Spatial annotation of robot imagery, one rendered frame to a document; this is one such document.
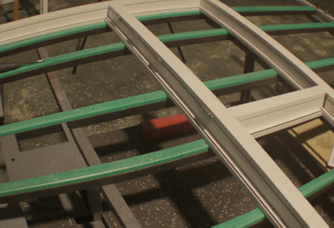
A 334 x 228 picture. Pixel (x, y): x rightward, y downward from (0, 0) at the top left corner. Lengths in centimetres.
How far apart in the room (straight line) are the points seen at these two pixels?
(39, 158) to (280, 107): 65
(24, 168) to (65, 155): 13
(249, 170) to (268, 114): 22
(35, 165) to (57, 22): 80
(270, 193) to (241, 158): 14
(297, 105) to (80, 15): 94
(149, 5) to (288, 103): 85
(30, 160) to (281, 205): 61
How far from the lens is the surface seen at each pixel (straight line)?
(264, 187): 97
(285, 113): 123
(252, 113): 114
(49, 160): 108
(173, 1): 188
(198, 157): 112
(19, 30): 171
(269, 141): 163
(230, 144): 106
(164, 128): 157
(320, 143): 162
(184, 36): 165
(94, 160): 112
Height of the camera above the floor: 155
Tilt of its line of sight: 33 degrees down
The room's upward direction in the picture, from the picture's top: 3 degrees clockwise
